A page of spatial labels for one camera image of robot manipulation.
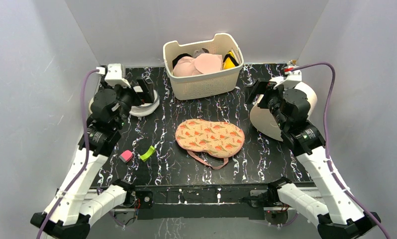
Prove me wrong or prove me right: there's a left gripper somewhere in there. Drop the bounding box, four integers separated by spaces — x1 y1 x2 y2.
102 77 153 130

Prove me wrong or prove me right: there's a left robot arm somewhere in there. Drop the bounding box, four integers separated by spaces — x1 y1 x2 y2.
30 77 157 239

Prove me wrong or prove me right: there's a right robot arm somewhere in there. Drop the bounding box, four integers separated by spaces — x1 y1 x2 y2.
246 78 381 239

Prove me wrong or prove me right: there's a cream plastic laundry basket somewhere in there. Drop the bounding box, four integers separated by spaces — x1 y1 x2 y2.
163 33 244 100

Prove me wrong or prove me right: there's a pink bra in basket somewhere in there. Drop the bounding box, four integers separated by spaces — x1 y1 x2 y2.
173 53 222 77

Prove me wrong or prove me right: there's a white cylindrical drum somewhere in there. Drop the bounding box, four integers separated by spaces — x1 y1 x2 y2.
249 82 317 142

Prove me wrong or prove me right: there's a yellow black item in basket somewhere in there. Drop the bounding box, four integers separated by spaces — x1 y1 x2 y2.
222 50 239 70

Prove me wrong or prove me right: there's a green plastic clip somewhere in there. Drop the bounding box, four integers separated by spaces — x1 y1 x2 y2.
139 146 156 162

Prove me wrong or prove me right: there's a pink eraser block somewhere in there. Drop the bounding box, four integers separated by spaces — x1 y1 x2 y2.
119 150 133 164

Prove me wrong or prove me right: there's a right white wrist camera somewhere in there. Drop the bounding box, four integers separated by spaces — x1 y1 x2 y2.
269 65 302 90

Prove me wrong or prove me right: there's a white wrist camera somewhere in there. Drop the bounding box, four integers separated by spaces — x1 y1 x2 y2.
269 65 302 90
96 63 131 88

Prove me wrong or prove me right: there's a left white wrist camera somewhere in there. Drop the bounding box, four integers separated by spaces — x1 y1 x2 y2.
96 63 131 88

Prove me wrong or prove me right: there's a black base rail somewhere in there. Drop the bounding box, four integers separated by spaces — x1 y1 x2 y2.
112 184 288 221

